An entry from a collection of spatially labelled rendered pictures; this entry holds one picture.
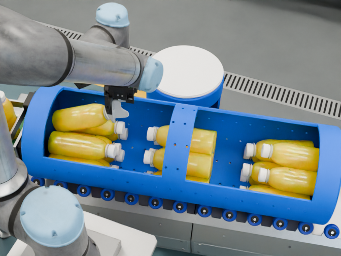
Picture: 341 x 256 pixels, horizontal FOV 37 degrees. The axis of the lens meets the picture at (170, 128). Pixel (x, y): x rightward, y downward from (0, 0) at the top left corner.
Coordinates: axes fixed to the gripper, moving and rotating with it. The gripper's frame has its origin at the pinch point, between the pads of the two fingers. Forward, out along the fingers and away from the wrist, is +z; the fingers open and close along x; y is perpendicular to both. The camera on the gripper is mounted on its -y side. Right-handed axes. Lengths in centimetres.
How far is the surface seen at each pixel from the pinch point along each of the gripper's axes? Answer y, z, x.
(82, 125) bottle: -8.5, 3.5, -3.5
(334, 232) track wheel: 67, 25, -11
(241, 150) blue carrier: 38.0, 20.0, 10.1
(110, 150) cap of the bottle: 0.4, 8.5, -6.7
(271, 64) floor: 55, 122, 174
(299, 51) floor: 73, 122, 192
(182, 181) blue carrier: 22.5, 7.4, -14.2
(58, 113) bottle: -16.6, 3.0, -0.4
